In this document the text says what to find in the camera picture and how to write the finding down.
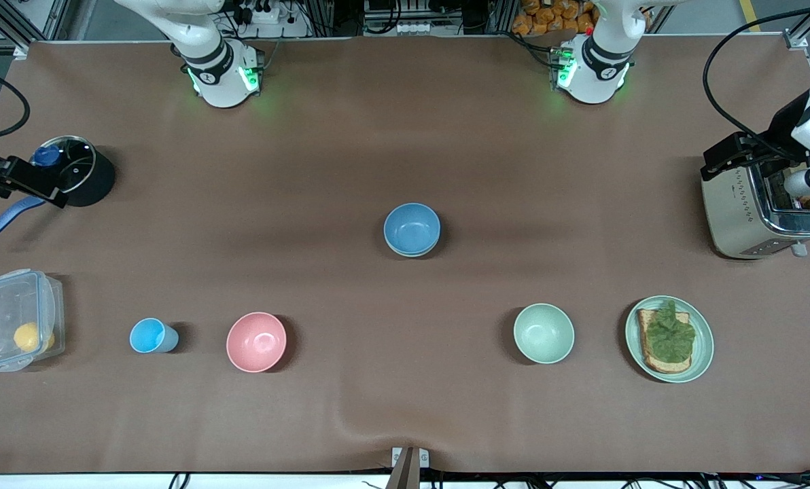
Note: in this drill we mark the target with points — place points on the metal corner bracket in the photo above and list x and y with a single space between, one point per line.
20 53
796 39

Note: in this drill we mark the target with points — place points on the white power strip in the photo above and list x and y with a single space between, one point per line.
415 28

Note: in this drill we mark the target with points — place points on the pink bowl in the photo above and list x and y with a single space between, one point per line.
256 341

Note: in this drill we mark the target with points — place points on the green lettuce leaf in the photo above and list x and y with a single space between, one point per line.
670 336

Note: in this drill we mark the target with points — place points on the power strip with black plugs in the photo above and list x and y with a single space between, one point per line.
262 13

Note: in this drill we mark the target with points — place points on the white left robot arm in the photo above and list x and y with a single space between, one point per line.
599 75

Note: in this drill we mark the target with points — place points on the yellow lemon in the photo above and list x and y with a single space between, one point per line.
28 337

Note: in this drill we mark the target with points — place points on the light blue cup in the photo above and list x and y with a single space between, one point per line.
148 335

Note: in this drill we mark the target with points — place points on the bread slice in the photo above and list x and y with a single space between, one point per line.
649 356

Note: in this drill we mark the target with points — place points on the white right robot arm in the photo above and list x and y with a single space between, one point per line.
218 75

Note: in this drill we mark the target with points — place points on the beige and chrome toaster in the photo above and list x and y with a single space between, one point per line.
734 210

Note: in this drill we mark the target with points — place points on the bag of orange snacks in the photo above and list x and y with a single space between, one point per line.
548 17

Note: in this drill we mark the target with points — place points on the glass lid with blue knob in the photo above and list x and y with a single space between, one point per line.
79 163

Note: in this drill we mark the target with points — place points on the brown table cloth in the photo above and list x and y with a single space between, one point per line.
405 136

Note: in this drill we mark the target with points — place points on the brown toast slice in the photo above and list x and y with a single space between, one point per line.
807 202

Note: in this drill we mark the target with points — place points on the blue bowl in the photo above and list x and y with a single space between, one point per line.
412 227

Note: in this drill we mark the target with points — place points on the pale green bowl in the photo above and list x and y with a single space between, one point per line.
543 333
412 255

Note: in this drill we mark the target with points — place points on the metal table edge bracket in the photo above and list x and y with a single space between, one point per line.
410 456

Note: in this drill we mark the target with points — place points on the clear plastic lidded container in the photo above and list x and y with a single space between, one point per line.
1 305

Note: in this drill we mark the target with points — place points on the pale green plate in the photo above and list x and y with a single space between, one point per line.
704 343

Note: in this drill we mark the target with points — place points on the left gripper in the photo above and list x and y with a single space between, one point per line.
780 125

